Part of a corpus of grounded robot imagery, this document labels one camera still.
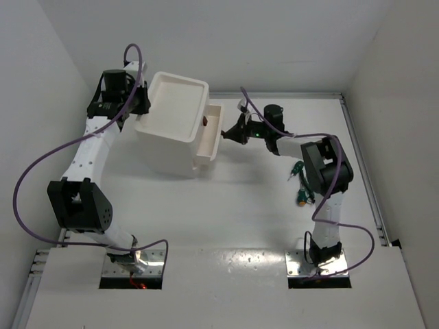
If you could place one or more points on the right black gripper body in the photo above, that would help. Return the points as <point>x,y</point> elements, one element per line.
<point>249,129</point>

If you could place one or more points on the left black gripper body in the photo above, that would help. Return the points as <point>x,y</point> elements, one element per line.
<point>139,105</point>

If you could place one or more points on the white drawer cabinet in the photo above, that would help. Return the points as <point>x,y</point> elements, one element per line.
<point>169,134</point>

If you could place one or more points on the green small screwdriver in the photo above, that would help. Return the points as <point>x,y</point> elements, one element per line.
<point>296,169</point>

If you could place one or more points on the green handled cutters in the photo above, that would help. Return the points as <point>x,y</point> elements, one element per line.
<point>305,186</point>

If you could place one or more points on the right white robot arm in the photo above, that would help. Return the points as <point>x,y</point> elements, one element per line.
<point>327,170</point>

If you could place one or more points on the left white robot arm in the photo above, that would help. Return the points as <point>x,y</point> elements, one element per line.
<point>77,200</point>

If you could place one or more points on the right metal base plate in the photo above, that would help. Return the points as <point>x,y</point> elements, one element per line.
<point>298,267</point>

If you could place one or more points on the metal base plate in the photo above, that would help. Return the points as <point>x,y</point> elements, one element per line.
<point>298,267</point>
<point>146,263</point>

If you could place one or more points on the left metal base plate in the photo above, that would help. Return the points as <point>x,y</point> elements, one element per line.
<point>146,263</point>

